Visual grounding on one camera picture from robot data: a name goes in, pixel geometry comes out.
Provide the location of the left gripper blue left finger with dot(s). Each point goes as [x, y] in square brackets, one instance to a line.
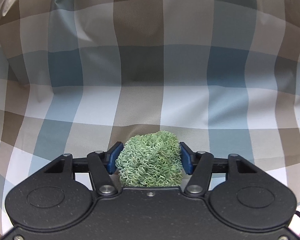
[101, 165]

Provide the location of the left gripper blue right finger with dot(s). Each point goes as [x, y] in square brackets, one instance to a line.
[199, 165]

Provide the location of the checkered plaid cloth cover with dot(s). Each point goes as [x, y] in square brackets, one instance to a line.
[80, 75]

